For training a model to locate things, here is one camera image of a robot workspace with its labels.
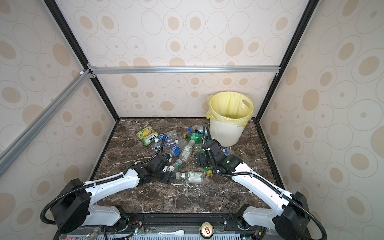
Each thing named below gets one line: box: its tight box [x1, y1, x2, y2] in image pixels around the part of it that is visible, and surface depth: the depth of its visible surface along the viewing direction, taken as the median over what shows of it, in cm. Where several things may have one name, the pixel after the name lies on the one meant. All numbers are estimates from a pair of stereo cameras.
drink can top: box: [199, 221, 214, 239], surface depth 64 cm
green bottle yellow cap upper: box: [183, 132, 204, 143], surface depth 106 cm
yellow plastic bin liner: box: [205, 91, 254, 127], surface depth 99 cm
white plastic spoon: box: [158, 229, 185, 236], surface depth 72 cm
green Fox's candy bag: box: [136, 126, 160, 147], surface depth 108 cm
